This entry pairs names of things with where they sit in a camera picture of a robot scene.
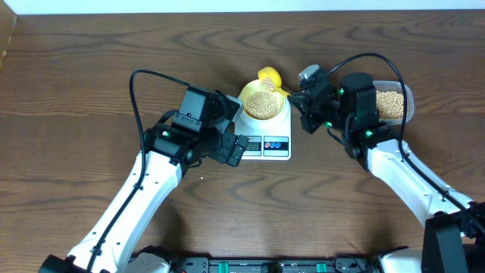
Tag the yellow measuring scoop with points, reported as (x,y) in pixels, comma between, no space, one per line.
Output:
(271,81)

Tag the cardboard box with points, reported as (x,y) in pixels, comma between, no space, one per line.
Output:
(8,19)

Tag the white digital kitchen scale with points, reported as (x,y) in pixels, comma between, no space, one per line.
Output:
(268,139)

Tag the clear plastic container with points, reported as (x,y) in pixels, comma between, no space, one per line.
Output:
(385,86)

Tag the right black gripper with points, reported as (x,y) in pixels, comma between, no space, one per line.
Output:
(304,101)

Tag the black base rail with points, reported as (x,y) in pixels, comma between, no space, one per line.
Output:
(246,263)

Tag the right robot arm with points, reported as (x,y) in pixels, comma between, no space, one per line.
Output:
(453,222)

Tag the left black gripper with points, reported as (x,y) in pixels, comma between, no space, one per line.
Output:
(223,153)

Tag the pale yellow bowl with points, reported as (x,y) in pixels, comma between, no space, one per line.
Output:
(256,86)

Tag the soybeans in bowl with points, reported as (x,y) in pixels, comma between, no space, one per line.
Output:
(262,105)

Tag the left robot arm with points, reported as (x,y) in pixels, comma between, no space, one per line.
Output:
(179,141)

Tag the soybeans pile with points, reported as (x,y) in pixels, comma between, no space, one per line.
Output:
(390,104)

